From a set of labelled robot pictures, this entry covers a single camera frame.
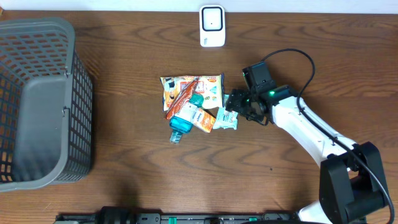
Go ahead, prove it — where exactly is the small teal wipes packet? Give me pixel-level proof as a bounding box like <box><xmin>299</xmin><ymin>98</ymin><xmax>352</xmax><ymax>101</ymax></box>
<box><xmin>213</xmin><ymin>94</ymin><xmax>238</xmax><ymax>130</ymax></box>

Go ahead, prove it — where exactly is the orange tissue pack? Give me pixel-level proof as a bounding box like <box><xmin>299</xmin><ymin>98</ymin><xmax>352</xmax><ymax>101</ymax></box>
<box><xmin>192</xmin><ymin>108</ymin><xmax>216</xmax><ymax>133</ymax></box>

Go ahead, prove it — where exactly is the red snack stick packet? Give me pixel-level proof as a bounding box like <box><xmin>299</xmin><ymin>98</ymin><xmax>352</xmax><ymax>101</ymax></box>
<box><xmin>165</xmin><ymin>77</ymin><xmax>198</xmax><ymax>119</ymax></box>

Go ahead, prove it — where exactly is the teal mouthwash bottle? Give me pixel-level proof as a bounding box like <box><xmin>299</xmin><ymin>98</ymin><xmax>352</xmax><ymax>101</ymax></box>
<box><xmin>169</xmin><ymin>93</ymin><xmax>204</xmax><ymax>144</ymax></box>

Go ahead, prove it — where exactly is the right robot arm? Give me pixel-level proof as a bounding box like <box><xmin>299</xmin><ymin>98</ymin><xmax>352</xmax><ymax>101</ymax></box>
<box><xmin>226</xmin><ymin>62</ymin><xmax>392</xmax><ymax>223</ymax></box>

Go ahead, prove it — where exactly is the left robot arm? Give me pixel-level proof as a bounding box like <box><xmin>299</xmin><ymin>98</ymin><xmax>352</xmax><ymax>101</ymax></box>
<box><xmin>97</xmin><ymin>207</ymin><xmax>136</xmax><ymax>224</ymax></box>

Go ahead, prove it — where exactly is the white barcode scanner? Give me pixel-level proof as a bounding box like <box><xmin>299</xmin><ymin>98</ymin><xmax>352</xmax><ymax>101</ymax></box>
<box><xmin>199</xmin><ymin>5</ymin><xmax>226</xmax><ymax>47</ymax></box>

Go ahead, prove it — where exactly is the grey plastic mesh basket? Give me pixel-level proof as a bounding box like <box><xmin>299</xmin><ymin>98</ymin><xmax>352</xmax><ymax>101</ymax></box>
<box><xmin>1</xmin><ymin>17</ymin><xmax>93</xmax><ymax>192</ymax></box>

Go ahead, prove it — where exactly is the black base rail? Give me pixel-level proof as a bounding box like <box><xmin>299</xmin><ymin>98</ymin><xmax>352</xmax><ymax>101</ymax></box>
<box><xmin>55</xmin><ymin>212</ymin><xmax>368</xmax><ymax>224</ymax></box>

